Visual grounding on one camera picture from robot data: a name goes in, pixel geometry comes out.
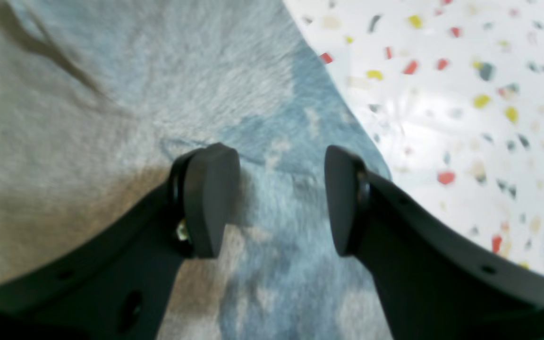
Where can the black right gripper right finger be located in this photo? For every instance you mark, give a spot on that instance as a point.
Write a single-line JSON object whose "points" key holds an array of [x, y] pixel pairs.
{"points": [[433, 283]]}

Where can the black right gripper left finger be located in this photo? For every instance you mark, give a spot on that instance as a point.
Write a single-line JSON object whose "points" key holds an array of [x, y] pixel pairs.
{"points": [[117, 286]]}

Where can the grey T-shirt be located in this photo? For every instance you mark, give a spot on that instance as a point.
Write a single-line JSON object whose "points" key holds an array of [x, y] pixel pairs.
{"points": [[98, 97]]}

